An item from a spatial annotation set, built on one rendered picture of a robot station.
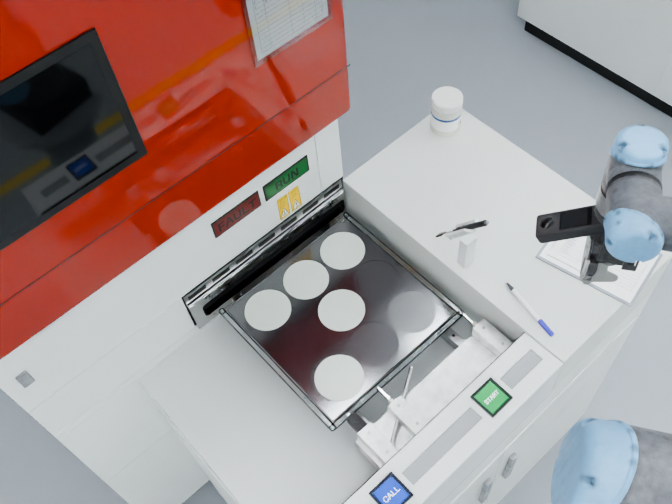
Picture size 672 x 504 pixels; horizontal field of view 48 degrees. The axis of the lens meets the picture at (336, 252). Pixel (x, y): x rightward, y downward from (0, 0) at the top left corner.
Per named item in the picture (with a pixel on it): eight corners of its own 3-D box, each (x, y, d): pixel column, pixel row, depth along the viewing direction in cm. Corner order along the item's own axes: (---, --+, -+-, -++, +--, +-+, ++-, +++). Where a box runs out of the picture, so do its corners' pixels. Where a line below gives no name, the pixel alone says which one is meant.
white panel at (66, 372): (52, 432, 157) (-42, 348, 123) (340, 210, 183) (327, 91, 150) (59, 443, 155) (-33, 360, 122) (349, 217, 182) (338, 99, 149)
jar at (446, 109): (423, 126, 177) (425, 97, 169) (444, 110, 179) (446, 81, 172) (445, 141, 174) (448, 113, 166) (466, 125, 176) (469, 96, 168)
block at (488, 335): (471, 334, 156) (472, 327, 153) (482, 324, 157) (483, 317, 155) (500, 359, 152) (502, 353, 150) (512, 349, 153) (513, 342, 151)
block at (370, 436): (357, 438, 145) (356, 433, 143) (370, 426, 147) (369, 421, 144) (386, 468, 142) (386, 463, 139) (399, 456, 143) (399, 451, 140)
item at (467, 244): (442, 253, 157) (445, 216, 146) (454, 242, 159) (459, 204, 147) (463, 271, 155) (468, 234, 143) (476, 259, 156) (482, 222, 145)
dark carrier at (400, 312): (226, 310, 162) (226, 309, 161) (344, 218, 173) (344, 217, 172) (333, 421, 146) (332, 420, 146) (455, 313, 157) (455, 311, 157)
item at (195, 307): (195, 324, 166) (185, 303, 158) (342, 211, 180) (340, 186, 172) (200, 330, 165) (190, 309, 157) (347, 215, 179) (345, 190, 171)
